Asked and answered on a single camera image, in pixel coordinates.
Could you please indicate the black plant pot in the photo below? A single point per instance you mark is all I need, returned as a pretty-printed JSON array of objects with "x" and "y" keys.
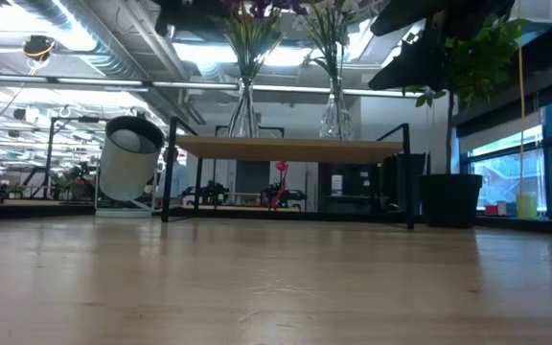
[{"x": 448, "y": 201}]

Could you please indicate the long light bar fixture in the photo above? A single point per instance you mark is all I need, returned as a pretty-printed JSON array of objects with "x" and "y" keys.
[{"x": 113, "y": 82}]

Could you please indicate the dark background cabinet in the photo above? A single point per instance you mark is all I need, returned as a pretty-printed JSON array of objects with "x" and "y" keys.
[{"x": 357, "y": 187}]

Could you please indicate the small red box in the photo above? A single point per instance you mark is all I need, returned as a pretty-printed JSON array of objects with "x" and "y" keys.
[{"x": 494, "y": 210}]

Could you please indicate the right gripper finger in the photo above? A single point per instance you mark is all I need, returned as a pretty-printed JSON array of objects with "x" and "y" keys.
[{"x": 424, "y": 72}]

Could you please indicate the black background box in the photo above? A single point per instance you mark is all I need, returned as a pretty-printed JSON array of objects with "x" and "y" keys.
[{"x": 400, "y": 177}]

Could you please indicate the wooden shelf black metal legs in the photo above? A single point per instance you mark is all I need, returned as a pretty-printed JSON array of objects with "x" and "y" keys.
[{"x": 285, "y": 149}]

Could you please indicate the white background bottle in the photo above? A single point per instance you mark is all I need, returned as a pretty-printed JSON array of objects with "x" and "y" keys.
[{"x": 337, "y": 184}]

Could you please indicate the black background stand frame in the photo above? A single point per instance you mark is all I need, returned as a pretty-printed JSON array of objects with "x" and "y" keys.
[{"x": 51, "y": 153}]

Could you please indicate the white artificial flower bunch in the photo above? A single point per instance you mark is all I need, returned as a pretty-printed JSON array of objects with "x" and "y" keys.
[{"x": 328, "y": 43}]

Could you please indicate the green leafy plant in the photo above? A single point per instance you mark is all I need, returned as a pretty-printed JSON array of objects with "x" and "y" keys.
[{"x": 482, "y": 52}]

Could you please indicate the red background lamp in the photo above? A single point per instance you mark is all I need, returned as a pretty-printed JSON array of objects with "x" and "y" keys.
[{"x": 281, "y": 166}]

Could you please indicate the black ceiling device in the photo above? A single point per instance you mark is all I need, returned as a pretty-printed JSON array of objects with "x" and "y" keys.
[{"x": 39, "y": 48}]

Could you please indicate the pale flower stem long leaves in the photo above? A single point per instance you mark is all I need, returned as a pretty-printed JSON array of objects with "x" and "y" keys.
[{"x": 321, "y": 29}]

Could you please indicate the yellow container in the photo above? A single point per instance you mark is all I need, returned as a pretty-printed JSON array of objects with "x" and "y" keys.
[{"x": 527, "y": 207}]

